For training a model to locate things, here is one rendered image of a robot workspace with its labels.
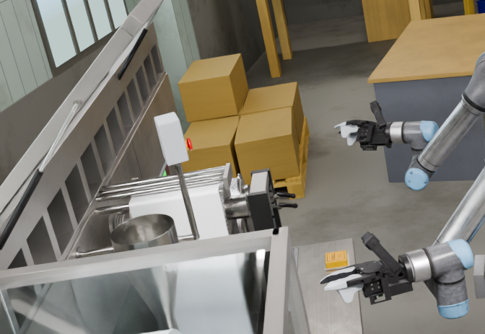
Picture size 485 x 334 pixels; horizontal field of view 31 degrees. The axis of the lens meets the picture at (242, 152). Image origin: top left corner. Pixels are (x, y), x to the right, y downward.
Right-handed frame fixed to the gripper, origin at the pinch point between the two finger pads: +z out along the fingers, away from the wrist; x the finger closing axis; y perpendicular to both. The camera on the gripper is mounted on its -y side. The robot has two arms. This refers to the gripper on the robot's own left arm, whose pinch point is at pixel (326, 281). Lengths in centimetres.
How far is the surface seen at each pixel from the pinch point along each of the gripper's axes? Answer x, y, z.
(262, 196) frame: 10.8, -21.3, 9.4
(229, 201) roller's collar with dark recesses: 30.1, -16.8, 16.6
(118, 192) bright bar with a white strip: 33, -26, 45
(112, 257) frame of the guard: -40, -31, 43
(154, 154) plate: 102, -20, 34
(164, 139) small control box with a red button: -4, -44, 29
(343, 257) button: 70, 22, -17
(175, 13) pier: 456, -49, 1
